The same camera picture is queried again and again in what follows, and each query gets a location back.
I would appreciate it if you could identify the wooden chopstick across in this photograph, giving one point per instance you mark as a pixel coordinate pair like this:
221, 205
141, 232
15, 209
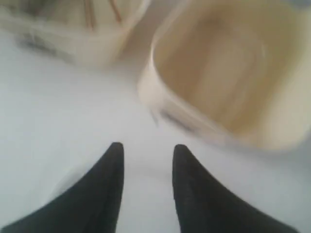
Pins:
89, 14

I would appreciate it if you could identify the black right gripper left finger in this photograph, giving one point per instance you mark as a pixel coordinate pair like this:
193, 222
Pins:
91, 205

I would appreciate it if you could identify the cream bin with square mark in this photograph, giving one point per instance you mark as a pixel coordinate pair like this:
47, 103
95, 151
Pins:
234, 71

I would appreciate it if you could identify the cream bin with triangle mark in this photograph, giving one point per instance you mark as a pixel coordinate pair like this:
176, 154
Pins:
58, 28

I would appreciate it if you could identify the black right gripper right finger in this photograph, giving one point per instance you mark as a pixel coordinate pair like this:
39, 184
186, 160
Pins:
204, 205

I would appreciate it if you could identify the wooden chopstick lengthwise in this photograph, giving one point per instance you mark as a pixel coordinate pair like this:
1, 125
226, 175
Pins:
115, 11

